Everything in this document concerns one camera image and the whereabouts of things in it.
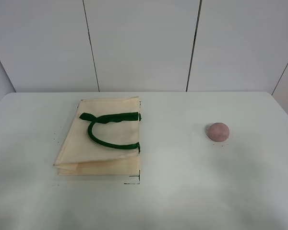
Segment cream linen bag green handles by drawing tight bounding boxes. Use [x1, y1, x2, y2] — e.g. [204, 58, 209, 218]
[54, 97, 140, 176]

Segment pink peach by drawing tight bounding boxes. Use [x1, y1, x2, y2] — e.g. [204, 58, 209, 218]
[205, 123, 230, 142]

